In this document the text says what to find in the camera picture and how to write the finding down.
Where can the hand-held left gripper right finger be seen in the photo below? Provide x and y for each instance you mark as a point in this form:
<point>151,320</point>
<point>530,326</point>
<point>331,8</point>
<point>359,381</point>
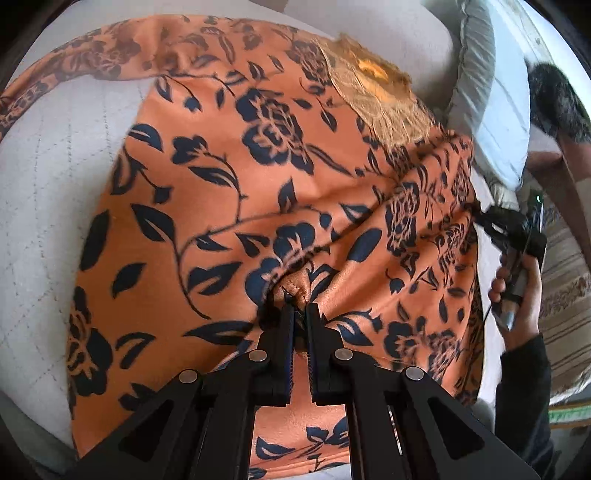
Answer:
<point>318,350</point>

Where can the beige striped sofa cover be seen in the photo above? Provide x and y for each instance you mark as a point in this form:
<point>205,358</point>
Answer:
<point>568,300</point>

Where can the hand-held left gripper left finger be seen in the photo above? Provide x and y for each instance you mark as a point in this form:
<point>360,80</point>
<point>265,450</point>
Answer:
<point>281,350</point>

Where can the pink bolster cushion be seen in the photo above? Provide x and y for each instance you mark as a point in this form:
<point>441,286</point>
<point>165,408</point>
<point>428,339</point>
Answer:
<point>369,27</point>

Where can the pink quilted bed cover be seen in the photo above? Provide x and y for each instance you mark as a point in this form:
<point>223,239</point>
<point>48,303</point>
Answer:
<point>55,207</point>

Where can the brown cardboard box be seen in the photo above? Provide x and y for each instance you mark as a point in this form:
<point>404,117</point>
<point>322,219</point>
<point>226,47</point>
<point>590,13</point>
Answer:
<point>551,161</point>

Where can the grey pillow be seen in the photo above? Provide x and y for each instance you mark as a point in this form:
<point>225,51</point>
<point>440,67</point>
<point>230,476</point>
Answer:
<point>489,92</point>

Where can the dark furry garment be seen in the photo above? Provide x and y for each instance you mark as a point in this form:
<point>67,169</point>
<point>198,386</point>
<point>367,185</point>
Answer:
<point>558,101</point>

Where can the person's right hand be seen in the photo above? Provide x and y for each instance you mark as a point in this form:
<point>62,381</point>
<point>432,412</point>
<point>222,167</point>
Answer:
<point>528,314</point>

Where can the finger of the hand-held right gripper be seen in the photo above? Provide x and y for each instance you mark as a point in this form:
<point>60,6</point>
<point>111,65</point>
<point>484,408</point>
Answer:
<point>493,221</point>

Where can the orange floral garment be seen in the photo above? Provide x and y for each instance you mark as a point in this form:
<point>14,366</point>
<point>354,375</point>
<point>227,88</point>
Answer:
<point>258,184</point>

